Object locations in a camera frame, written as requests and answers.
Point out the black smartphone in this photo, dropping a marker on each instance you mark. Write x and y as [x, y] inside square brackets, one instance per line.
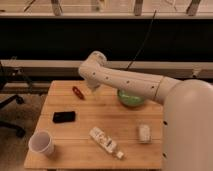
[61, 117]

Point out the black office chair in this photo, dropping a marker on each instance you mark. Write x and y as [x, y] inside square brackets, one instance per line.
[6, 122]

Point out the clear plastic bottle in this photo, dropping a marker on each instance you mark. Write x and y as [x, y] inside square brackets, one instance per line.
[106, 142]

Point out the green ceramic bowl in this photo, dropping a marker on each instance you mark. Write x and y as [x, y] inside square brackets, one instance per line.
[129, 100]

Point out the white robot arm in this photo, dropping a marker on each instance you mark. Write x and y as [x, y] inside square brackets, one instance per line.
[187, 135]

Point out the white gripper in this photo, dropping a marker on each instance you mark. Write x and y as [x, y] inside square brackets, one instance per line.
[92, 84]

